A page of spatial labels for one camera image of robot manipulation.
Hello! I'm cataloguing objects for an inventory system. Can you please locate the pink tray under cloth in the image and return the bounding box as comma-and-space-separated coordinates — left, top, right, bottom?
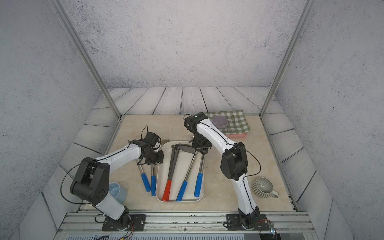
226, 133, 247, 139

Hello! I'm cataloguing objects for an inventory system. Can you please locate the left aluminium frame post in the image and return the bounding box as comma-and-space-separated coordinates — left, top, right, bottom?
49, 0, 122, 120

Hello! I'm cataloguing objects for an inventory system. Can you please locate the white rectangular storage tray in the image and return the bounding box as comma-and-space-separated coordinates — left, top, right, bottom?
156, 141, 205, 204

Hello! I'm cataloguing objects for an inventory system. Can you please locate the aluminium front rail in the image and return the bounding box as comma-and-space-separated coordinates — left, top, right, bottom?
54, 211, 318, 240

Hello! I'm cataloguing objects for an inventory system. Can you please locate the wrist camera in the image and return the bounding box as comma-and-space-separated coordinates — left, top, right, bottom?
143, 132, 161, 150
184, 115, 196, 133

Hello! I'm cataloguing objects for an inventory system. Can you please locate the grey ribbed ceramic cup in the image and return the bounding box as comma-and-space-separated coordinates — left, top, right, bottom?
252, 178, 280, 199

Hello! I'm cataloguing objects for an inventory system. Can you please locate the green checkered cloth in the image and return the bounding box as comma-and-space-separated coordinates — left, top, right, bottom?
206, 111, 251, 135

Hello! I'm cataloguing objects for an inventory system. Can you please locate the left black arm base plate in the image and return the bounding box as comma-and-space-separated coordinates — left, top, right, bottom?
102, 214, 147, 232

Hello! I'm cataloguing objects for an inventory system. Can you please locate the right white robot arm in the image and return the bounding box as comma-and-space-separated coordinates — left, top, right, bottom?
184, 112, 260, 230

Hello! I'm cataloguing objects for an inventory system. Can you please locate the light blue plastic cup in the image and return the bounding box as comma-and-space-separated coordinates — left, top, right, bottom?
109, 183, 128, 204

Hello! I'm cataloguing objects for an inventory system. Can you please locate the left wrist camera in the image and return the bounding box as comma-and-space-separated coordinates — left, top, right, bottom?
143, 132, 161, 150

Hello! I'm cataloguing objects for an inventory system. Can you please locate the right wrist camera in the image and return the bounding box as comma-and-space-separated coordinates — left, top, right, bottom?
184, 115, 196, 133

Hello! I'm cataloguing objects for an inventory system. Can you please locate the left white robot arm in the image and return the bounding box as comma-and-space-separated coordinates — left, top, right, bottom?
70, 138, 164, 227

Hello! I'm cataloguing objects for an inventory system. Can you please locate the aluminium frame post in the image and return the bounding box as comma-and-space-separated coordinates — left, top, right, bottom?
259, 0, 316, 119
49, 0, 122, 120

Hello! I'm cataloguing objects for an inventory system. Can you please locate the small lilac bowl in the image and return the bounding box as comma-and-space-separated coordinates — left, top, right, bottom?
212, 115, 229, 129

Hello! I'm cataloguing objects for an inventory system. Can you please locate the right aluminium frame post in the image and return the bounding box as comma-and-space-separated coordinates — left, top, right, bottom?
259, 0, 316, 119

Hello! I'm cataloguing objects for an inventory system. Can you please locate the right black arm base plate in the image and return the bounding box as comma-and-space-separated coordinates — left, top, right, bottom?
223, 214, 270, 231

